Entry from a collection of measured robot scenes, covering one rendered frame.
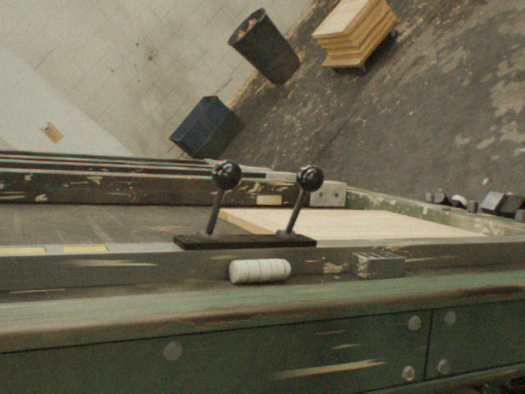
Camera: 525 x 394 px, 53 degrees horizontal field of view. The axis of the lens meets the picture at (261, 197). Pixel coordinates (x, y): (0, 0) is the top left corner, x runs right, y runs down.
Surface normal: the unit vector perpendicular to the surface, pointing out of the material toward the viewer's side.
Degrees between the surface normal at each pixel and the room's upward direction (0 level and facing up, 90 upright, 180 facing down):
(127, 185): 90
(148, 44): 90
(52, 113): 90
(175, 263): 90
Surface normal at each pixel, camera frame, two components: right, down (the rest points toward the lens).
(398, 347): 0.44, 0.14
